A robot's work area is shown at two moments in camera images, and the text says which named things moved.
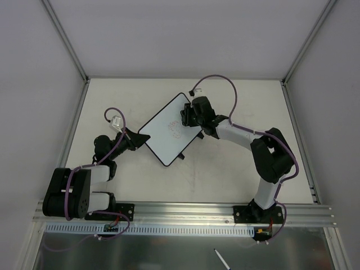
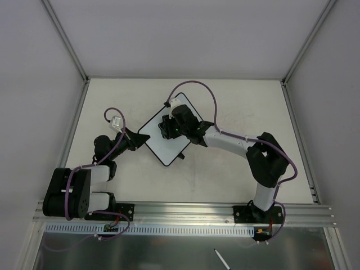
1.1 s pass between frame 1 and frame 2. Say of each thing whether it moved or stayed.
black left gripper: stayed
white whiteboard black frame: stayed
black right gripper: moved
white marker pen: stayed
